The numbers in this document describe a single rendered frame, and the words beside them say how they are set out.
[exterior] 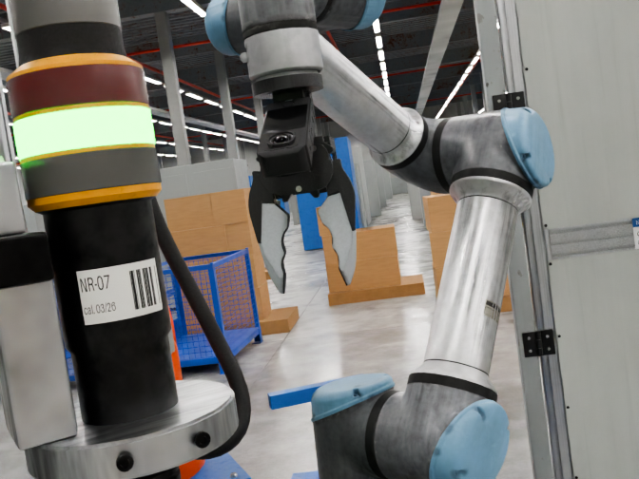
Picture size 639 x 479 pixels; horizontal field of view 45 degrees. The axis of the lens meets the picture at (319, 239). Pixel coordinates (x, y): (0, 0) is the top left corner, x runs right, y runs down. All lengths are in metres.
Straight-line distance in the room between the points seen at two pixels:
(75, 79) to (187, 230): 8.18
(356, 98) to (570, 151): 1.12
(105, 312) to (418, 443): 0.74
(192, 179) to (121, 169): 10.75
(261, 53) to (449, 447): 0.50
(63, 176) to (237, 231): 8.06
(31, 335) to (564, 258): 1.90
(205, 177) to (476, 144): 9.93
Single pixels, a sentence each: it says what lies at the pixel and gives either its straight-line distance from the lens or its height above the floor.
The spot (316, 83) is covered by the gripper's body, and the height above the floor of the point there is 1.62.
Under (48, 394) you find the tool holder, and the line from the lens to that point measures 0.25.
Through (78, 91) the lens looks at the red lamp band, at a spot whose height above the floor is 1.56.
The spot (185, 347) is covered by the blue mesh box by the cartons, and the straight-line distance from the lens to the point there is 6.86.
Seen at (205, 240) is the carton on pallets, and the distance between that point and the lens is 8.36.
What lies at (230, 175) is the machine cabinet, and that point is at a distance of 10.86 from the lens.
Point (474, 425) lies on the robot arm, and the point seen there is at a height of 1.22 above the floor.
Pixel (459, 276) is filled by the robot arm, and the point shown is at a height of 1.38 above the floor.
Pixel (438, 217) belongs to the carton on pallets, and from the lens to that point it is 7.78.
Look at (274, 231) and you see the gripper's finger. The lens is 0.76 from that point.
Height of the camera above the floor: 1.52
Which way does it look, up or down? 4 degrees down
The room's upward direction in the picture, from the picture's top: 8 degrees counter-clockwise
